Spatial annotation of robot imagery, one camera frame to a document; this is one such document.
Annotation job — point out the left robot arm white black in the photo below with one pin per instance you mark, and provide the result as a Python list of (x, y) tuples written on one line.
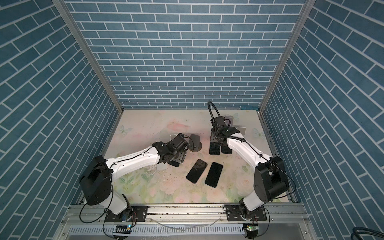
[(97, 179)]

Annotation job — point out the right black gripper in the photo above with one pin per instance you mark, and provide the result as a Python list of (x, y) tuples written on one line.
[(213, 136)]

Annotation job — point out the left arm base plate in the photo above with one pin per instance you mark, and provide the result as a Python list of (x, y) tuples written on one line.
[(134, 214)]

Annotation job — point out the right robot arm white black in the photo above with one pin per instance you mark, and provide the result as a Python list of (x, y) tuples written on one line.
[(270, 177)]

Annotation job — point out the white stand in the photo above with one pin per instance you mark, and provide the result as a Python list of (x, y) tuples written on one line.
[(242, 130), (173, 137), (162, 166)]

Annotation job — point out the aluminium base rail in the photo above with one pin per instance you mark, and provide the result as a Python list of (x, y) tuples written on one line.
[(285, 221)]

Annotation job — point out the dark round phone stand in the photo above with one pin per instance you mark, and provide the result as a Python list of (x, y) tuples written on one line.
[(195, 143)]

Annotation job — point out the white stand front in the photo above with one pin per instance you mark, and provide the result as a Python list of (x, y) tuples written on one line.
[(242, 130)]

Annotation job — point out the white stand back centre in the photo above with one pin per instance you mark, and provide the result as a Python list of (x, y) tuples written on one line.
[(173, 137)]

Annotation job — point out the white slotted cable duct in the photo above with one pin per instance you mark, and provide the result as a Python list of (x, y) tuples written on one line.
[(157, 230)]

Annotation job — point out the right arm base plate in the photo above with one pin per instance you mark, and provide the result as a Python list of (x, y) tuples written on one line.
[(236, 213)]

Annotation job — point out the white stand left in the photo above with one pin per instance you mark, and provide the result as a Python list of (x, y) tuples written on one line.
[(162, 166)]

